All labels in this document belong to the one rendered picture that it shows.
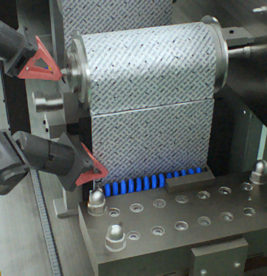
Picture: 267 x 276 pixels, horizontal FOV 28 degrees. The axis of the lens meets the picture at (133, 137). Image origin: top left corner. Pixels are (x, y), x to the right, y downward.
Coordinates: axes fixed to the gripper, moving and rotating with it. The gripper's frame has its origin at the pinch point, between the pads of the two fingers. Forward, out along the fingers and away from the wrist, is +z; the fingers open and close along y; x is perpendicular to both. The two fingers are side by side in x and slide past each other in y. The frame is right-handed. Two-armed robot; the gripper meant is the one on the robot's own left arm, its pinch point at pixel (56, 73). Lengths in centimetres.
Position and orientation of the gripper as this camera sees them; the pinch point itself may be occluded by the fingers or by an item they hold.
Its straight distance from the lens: 101.6
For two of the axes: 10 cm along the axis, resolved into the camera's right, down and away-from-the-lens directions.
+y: 2.5, 5.1, -8.3
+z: 7.5, 4.4, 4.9
